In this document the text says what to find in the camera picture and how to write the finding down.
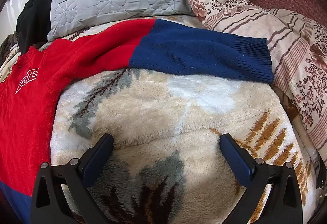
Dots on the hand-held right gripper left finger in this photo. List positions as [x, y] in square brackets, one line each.
[95, 162]

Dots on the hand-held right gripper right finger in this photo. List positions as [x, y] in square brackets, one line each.
[239, 162]

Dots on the red and blue knit sweater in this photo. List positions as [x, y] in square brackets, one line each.
[84, 58]

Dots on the leaf print fleece blanket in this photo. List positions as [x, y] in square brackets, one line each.
[166, 116]

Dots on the floral striped duvet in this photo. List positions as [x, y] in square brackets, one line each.
[286, 42]

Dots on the brown fleece blanket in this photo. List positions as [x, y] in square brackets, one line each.
[9, 47]

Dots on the black garment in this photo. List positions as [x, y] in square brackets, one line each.
[38, 9]

